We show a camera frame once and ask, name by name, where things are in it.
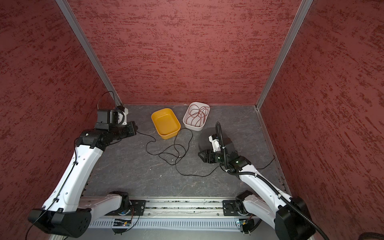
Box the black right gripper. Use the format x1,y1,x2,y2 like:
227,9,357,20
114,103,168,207
197,149,229,165

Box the grey perforated cable spool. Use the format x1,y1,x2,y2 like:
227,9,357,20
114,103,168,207
199,128,239,162

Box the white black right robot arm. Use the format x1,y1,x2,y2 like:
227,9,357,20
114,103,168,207
198,150,316,240

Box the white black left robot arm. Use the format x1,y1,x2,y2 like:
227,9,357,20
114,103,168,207
28,121,138,238

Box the white plastic tray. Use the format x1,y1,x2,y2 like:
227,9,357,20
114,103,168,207
183,102,211,132

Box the yellow plastic tray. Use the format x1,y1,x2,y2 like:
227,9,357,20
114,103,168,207
151,108,181,140

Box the right small circuit board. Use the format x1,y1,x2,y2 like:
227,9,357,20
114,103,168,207
238,219,256,235

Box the small circuit board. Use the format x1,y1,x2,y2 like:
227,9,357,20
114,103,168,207
112,219,132,235
238,219,256,235

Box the left small circuit board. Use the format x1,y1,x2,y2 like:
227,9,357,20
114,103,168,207
112,219,132,235

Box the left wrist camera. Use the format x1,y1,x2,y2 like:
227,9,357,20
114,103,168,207
95,106,129,130

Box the red thin cable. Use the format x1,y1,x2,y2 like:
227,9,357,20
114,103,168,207
185,104,210,127

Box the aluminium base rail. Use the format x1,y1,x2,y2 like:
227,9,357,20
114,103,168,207
64,197,271,218

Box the aluminium corner post left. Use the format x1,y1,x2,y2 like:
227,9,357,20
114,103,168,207
56,0,123,106

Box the aluminium corner post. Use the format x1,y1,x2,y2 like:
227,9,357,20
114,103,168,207
56,0,123,106
256,0,313,111

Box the black corrugated cable conduit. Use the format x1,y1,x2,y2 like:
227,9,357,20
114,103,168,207
215,121,331,240

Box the aluminium corner post right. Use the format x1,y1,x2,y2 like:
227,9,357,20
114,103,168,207
256,0,313,111

